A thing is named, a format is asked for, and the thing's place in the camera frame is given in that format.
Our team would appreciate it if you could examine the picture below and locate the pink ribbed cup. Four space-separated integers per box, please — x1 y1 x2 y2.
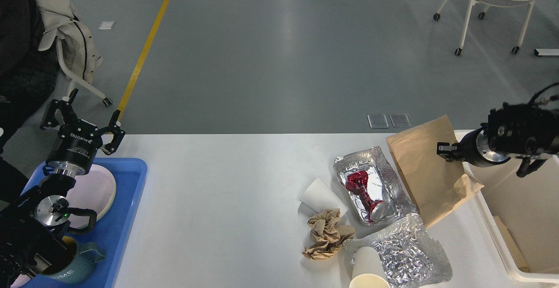
10 274 31 288

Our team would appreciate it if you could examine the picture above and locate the pink plate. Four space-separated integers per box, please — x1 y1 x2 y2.
66 164 105 211

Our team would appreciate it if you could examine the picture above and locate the person in dark clothes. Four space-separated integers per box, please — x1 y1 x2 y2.
0 0 59 201

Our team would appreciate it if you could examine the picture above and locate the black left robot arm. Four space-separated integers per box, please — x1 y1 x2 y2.
0 89 125 288

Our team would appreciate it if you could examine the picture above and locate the crumpled brown paper ball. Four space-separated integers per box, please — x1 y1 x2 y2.
301 208 355 261

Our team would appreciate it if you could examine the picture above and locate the white chair left background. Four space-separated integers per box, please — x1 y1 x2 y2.
26 35 114 135

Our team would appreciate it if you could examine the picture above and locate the white plastic bin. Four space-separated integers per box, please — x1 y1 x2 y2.
463 155 559 288

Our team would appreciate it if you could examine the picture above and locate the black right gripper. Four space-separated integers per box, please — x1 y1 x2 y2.
436 128 511 168

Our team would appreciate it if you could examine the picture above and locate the teal green mug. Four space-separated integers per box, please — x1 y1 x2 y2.
40 236 107 285

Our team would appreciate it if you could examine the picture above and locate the brown paper bag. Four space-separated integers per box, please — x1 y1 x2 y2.
386 115 483 228

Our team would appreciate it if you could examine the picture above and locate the crumpled foil sheet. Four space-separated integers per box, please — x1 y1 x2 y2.
343 214 453 288

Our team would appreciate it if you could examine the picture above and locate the white paper cup upright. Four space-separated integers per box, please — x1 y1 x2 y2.
349 247 389 288

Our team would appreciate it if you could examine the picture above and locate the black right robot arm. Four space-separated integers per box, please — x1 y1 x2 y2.
436 82 559 178

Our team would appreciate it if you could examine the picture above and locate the crushed red can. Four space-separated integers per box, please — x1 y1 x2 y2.
344 170 386 223

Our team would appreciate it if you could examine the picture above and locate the beige jacket on chair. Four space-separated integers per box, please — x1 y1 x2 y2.
35 0 103 83

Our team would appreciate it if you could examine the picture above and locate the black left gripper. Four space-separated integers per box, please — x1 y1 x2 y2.
39 89 125 175

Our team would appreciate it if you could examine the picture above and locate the white paper cup lying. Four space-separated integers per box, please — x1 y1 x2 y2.
299 177 348 216

